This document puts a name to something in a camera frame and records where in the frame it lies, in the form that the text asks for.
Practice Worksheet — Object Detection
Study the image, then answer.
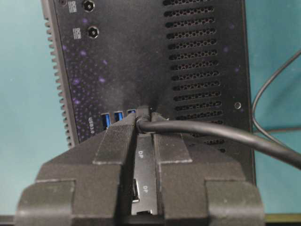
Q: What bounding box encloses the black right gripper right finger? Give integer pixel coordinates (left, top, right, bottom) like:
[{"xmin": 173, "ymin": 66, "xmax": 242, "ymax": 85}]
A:
[{"xmin": 150, "ymin": 112, "xmax": 265, "ymax": 226}]

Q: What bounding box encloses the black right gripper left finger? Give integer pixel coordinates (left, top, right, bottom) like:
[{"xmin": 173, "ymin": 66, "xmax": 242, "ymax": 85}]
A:
[{"xmin": 15, "ymin": 113, "xmax": 136, "ymax": 226}]

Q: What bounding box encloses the black USB cable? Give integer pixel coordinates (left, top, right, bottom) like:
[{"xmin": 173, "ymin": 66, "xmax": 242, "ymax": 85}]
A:
[{"xmin": 135, "ymin": 48, "xmax": 301, "ymax": 170}]

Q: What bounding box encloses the black PC box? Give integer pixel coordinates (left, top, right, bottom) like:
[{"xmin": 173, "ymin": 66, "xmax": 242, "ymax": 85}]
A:
[{"xmin": 42, "ymin": 0, "xmax": 255, "ymax": 218}]

